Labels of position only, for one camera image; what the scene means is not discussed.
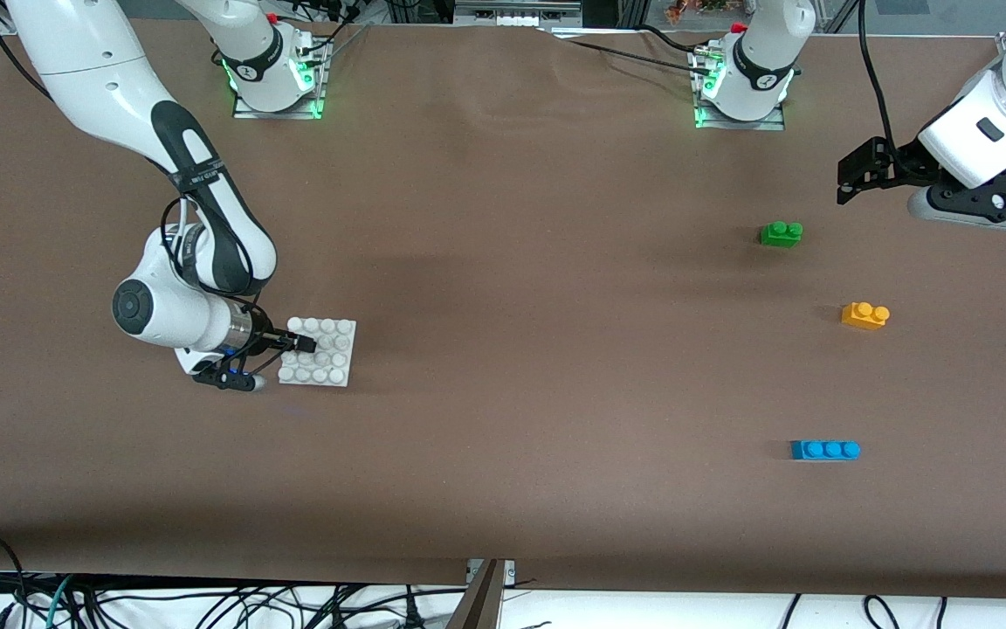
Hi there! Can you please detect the white studded base plate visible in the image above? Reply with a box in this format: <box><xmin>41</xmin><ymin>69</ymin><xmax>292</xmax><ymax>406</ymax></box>
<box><xmin>279</xmin><ymin>316</ymin><xmax>357</xmax><ymax>387</ymax></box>

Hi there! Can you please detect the yellow two-stud block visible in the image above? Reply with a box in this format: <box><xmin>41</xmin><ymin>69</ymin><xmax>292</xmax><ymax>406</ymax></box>
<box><xmin>841</xmin><ymin>301</ymin><xmax>891</xmax><ymax>331</ymax></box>

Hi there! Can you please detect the blue three-stud block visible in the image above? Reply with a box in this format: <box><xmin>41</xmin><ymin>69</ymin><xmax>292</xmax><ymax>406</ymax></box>
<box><xmin>790</xmin><ymin>439</ymin><xmax>862</xmax><ymax>461</ymax></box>

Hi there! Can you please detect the brown table cover sheet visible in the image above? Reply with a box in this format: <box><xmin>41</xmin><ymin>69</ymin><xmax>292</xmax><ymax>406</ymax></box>
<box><xmin>0</xmin><ymin>16</ymin><xmax>1006</xmax><ymax>604</ymax></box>

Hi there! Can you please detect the orange red object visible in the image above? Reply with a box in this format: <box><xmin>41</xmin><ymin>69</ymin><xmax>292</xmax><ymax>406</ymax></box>
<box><xmin>665</xmin><ymin>0</ymin><xmax>733</xmax><ymax>25</ymax></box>

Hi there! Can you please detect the black camera mounting bracket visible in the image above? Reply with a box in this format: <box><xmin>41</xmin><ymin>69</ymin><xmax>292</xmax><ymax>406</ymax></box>
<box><xmin>192</xmin><ymin>363</ymin><xmax>255</xmax><ymax>391</ymax></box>
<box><xmin>935</xmin><ymin>150</ymin><xmax>1006</xmax><ymax>226</ymax></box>

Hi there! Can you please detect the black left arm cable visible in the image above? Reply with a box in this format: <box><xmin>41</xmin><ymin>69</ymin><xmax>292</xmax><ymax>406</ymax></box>
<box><xmin>856</xmin><ymin>0</ymin><xmax>901</xmax><ymax>156</ymax></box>

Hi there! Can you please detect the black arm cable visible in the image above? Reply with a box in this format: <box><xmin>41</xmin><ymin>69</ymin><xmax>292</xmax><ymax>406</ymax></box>
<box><xmin>856</xmin><ymin>0</ymin><xmax>901</xmax><ymax>156</ymax></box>
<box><xmin>161</xmin><ymin>197</ymin><xmax>252</xmax><ymax>308</ymax></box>

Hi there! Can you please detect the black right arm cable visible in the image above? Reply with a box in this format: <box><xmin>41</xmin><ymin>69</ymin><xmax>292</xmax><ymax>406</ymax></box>
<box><xmin>161</xmin><ymin>197</ymin><xmax>252</xmax><ymax>308</ymax></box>

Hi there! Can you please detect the short black table cable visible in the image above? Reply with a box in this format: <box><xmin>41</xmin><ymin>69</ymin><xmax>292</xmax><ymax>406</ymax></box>
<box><xmin>637</xmin><ymin>24</ymin><xmax>700</xmax><ymax>58</ymax></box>

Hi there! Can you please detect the long black table cable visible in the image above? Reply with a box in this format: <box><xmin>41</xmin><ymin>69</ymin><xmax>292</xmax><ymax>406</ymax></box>
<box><xmin>566</xmin><ymin>38</ymin><xmax>713</xmax><ymax>78</ymax></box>

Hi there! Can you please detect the small metal edge bracket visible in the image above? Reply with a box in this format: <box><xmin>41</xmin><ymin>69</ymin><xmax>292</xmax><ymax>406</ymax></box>
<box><xmin>466</xmin><ymin>559</ymin><xmax>517</xmax><ymax>584</ymax></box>

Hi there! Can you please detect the dark wedge post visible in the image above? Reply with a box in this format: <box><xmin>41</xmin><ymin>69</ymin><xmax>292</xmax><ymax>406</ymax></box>
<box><xmin>446</xmin><ymin>559</ymin><xmax>504</xmax><ymax>629</ymax></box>

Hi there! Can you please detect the teal floor cable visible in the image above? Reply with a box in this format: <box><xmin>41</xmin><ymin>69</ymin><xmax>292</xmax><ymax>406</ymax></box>
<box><xmin>45</xmin><ymin>575</ymin><xmax>76</xmax><ymax>629</ymax></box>

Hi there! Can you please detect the grey aluminium frame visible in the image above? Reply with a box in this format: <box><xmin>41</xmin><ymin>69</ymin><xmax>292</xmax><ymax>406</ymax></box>
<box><xmin>453</xmin><ymin>0</ymin><xmax>584</xmax><ymax>29</ymax></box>

